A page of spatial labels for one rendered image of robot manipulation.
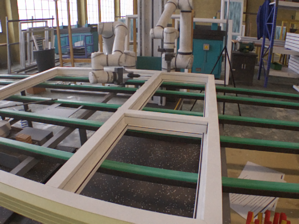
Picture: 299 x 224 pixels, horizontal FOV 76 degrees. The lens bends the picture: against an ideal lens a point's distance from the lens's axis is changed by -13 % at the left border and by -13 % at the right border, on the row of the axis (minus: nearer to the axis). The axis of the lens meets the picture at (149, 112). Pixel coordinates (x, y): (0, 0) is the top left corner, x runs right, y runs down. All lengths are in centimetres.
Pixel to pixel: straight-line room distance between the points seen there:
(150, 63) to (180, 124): 171
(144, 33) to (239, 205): 213
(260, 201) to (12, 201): 92
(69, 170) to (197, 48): 486
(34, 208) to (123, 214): 23
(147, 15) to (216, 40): 291
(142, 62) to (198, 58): 287
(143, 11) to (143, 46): 40
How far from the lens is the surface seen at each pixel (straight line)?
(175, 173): 74
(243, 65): 517
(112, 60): 152
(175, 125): 96
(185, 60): 232
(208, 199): 56
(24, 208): 65
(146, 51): 267
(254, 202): 102
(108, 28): 202
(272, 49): 527
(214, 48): 529
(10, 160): 136
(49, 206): 58
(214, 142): 79
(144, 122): 98
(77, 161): 70
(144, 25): 264
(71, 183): 67
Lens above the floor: 133
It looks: 23 degrees down
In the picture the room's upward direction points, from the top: straight up
